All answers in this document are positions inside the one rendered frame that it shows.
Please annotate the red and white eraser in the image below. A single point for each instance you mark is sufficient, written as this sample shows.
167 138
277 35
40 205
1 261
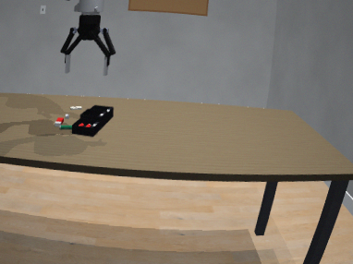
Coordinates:
59 121

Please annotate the black rack of three bins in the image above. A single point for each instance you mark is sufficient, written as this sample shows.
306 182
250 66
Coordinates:
96 122

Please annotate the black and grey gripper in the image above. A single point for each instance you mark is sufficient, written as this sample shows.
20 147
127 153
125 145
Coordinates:
89 33

